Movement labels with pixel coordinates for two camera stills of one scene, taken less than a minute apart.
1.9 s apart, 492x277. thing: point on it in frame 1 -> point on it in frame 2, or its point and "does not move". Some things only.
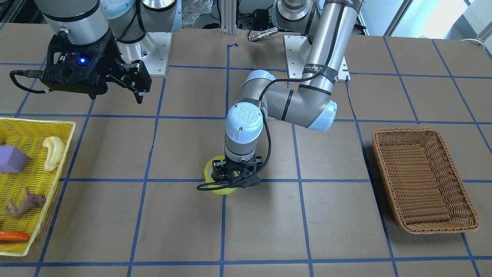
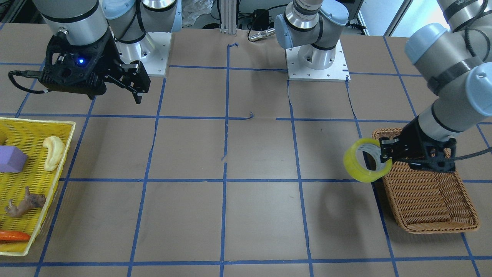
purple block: (12, 159) does not move
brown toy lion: (30, 201) does not move
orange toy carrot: (13, 236) does not move
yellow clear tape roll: (208, 174) -> (356, 170)
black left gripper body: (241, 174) -> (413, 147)
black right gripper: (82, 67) does not move
